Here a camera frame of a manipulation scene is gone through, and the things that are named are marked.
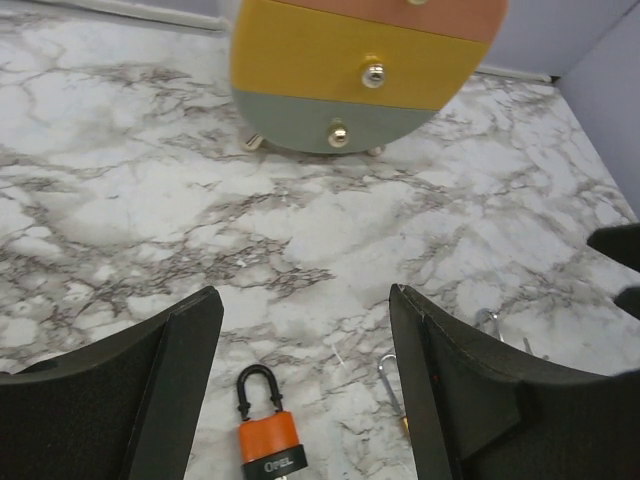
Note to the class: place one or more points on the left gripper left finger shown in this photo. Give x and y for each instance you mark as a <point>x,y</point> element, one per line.
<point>124,407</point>

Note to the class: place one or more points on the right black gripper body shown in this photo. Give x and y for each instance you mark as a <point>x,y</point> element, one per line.
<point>621,244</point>

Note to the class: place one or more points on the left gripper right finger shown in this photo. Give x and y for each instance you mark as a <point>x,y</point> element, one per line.
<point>479,408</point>

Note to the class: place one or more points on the brass long-shackle padlock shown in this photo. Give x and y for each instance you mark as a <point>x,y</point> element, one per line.
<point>488,321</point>
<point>398,409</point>

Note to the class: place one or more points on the orange black padlock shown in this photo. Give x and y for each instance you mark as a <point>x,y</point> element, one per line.
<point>270,447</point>

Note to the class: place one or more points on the round three-drawer storage box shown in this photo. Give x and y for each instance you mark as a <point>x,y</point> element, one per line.
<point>340,77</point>

